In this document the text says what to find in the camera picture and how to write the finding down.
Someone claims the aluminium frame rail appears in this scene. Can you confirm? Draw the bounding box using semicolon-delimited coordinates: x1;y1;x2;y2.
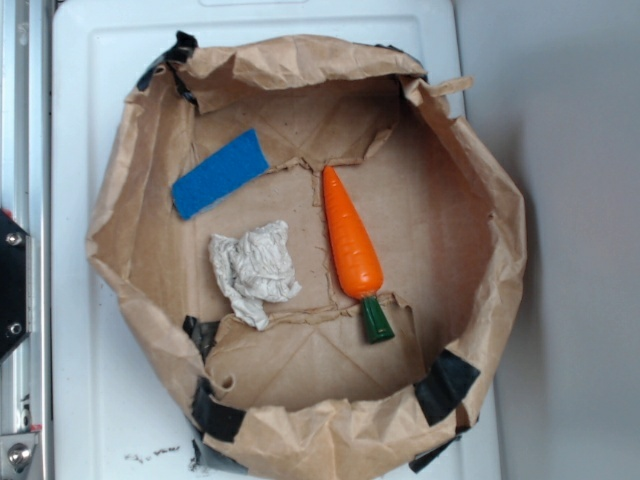
1;1;55;479

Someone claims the brown paper bag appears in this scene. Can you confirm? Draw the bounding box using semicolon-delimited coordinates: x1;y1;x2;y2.
87;35;527;479

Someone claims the black mounting bracket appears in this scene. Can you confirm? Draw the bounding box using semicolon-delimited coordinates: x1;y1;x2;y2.
0;209;30;362

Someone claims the blue sponge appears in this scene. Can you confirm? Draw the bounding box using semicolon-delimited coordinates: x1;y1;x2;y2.
171;129;270;220

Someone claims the crumpled white paper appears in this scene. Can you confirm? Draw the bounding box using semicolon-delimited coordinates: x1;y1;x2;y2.
208;220;301;331

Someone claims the orange plastic toy carrot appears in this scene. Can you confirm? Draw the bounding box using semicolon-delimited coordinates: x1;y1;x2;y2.
322;166;394;344

